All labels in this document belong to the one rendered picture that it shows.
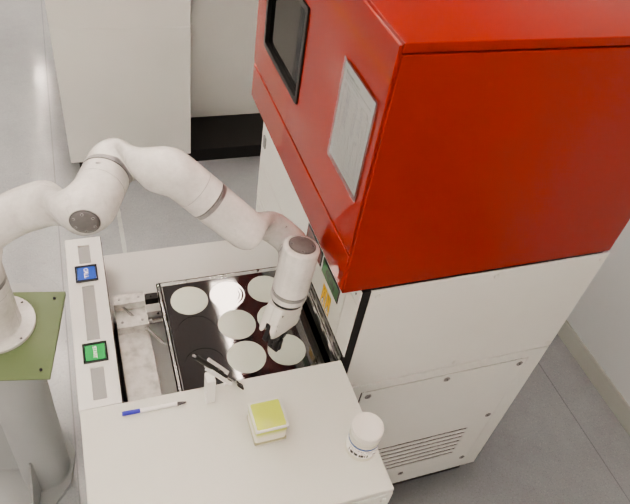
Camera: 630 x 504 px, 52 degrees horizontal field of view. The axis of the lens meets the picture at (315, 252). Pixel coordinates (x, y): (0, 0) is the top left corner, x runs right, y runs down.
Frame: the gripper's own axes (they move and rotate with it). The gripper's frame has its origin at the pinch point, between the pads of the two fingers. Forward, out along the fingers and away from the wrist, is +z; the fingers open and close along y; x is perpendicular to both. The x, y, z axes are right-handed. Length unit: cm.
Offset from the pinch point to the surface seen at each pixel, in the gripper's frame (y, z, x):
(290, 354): -6.1, 7.4, 1.7
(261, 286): -17.3, 5.8, -20.0
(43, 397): 31, 50, -54
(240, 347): 1.8, 8.5, -8.8
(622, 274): -164, 23, 54
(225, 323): -0.8, 8.1, -17.2
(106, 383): 35.1, 7.1, -19.4
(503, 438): -106, 84, 53
